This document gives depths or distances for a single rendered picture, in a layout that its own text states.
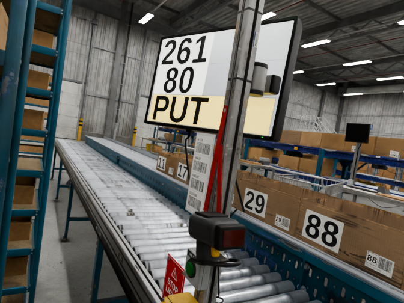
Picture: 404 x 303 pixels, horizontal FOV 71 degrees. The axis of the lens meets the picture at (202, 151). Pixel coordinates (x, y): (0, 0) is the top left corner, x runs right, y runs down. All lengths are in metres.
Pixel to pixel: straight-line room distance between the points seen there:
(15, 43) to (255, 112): 0.53
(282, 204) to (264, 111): 0.65
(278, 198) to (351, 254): 0.37
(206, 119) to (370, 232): 0.64
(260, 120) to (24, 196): 1.37
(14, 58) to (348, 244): 1.08
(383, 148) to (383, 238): 5.12
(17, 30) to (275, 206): 1.09
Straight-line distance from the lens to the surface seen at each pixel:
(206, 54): 0.87
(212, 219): 0.53
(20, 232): 1.83
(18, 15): 0.70
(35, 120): 1.70
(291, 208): 1.26
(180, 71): 0.92
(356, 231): 1.10
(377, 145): 6.20
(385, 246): 1.06
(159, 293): 0.97
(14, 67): 0.69
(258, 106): 0.72
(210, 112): 0.80
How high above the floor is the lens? 1.24
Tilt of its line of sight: 3 degrees down
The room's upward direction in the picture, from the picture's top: 9 degrees clockwise
